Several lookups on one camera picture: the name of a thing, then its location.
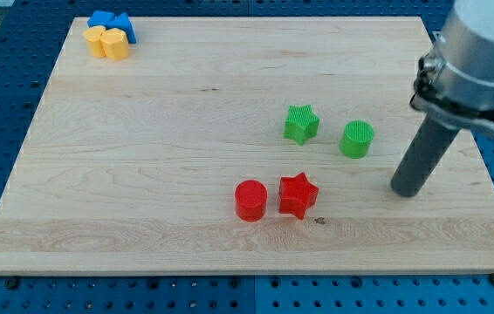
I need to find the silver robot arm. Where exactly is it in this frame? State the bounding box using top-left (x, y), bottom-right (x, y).
top-left (410, 0), bottom-right (494, 138)

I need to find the red star block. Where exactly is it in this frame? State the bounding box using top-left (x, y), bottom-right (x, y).
top-left (278, 173), bottom-right (319, 220)

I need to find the green star block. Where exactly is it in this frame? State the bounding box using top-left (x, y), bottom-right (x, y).
top-left (283, 105), bottom-right (319, 146)

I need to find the red cylinder block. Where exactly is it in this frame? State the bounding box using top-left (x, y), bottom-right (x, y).
top-left (235, 180), bottom-right (268, 222)

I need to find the wooden board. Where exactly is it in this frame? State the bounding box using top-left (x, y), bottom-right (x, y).
top-left (0, 17), bottom-right (494, 276)

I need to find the green cylinder block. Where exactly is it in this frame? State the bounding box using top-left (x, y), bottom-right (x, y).
top-left (340, 120), bottom-right (374, 159)

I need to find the yellow hexagon block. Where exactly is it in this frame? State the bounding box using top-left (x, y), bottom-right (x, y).
top-left (99, 28), bottom-right (130, 61)

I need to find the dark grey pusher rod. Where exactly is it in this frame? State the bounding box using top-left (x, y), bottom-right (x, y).
top-left (390, 116), bottom-right (459, 197)

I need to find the blue triangle block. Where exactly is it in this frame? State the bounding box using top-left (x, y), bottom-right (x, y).
top-left (106, 12), bottom-right (137, 44)

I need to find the yellow cylinder block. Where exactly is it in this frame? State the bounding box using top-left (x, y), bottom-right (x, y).
top-left (83, 25), bottom-right (106, 58)

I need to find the blue cube block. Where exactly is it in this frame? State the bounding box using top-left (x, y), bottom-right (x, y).
top-left (87, 10), bottom-right (115, 27)

